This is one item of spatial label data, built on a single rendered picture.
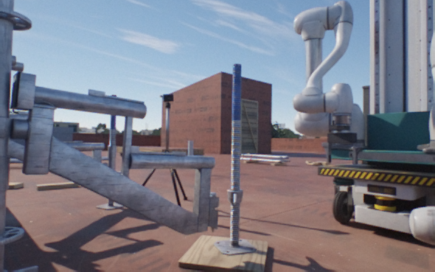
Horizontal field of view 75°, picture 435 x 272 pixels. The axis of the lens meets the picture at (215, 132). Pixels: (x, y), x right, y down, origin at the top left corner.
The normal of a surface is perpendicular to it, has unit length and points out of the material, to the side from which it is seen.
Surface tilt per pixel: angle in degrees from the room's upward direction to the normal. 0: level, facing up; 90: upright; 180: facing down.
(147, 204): 90
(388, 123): 90
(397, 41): 90
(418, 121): 90
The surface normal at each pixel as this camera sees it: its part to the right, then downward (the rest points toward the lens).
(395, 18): -0.76, -0.04
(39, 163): 0.68, -0.01
